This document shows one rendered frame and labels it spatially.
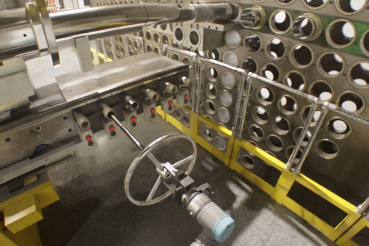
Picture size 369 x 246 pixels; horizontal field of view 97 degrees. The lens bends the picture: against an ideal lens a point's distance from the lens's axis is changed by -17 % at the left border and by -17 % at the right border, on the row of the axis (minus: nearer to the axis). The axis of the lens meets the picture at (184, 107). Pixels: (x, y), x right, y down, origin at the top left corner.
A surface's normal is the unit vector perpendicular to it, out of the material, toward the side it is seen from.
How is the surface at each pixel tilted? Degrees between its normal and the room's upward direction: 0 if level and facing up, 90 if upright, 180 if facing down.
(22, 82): 90
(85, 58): 90
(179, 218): 0
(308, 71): 90
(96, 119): 90
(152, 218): 0
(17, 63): 68
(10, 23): 59
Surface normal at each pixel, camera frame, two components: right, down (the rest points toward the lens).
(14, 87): 0.65, 0.40
